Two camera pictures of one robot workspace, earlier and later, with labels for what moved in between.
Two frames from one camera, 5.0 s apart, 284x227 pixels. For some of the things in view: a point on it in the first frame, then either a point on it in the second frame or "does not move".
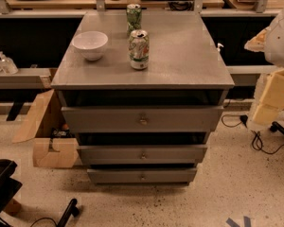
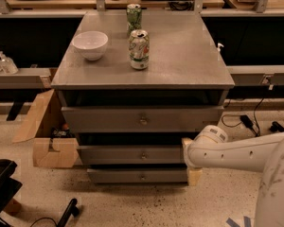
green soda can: (133, 16) does not move
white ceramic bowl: (92, 43) does not move
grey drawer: (143, 154) does not move
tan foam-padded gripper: (281, 42) → (187, 155)
